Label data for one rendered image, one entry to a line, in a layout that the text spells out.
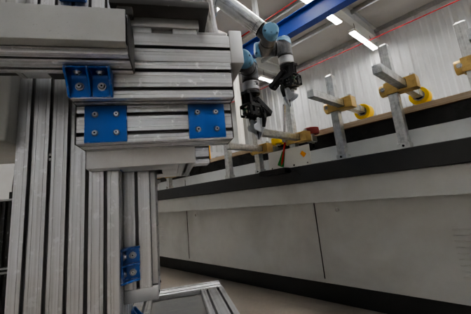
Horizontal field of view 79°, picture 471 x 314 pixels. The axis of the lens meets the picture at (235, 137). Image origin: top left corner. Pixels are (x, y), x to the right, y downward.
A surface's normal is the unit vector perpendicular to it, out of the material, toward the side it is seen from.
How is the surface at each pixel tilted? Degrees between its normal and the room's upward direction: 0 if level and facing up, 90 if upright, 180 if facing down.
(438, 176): 90
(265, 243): 90
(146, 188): 90
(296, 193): 90
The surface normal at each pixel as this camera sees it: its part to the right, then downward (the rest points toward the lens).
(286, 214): -0.73, -0.07
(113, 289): 0.22, -0.22
